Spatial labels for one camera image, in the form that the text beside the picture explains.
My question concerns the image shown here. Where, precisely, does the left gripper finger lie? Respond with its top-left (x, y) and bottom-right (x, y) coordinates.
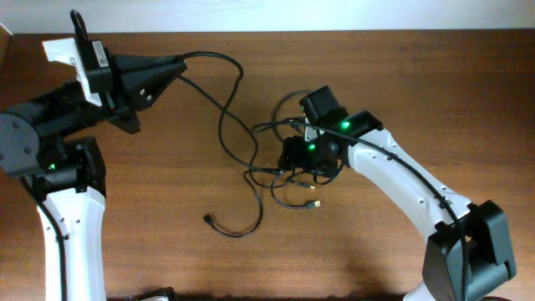
top-left (121, 61), bottom-right (187, 111)
top-left (112, 54), bottom-right (178, 74)

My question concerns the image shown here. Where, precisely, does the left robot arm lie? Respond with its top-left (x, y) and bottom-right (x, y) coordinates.
top-left (1, 38), bottom-right (186, 300)

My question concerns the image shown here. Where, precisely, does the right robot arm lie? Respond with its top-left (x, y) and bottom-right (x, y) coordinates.
top-left (280, 109), bottom-right (517, 300)

